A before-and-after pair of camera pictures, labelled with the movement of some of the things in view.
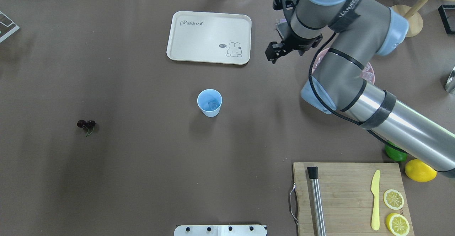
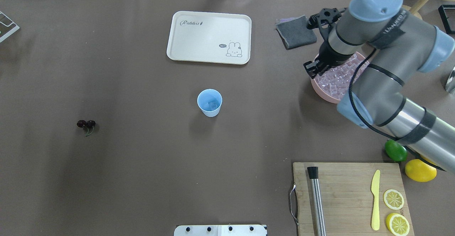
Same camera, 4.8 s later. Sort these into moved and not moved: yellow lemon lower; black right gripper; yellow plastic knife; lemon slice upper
Moved: black right gripper
Not moved: lemon slice upper; yellow plastic knife; yellow lemon lower
